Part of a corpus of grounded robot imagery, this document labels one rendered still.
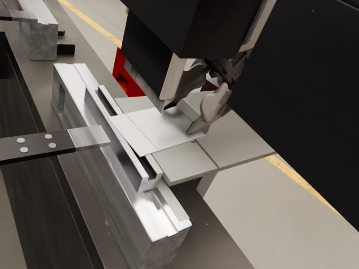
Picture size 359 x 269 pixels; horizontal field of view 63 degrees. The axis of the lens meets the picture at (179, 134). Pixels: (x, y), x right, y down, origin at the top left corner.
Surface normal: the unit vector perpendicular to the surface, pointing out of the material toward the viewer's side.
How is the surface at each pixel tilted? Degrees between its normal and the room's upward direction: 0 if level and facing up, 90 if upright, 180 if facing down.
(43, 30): 90
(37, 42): 90
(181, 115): 0
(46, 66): 0
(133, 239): 90
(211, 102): 81
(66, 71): 0
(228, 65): 90
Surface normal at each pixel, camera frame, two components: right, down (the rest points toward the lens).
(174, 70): 0.52, 0.65
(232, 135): 0.30, -0.74
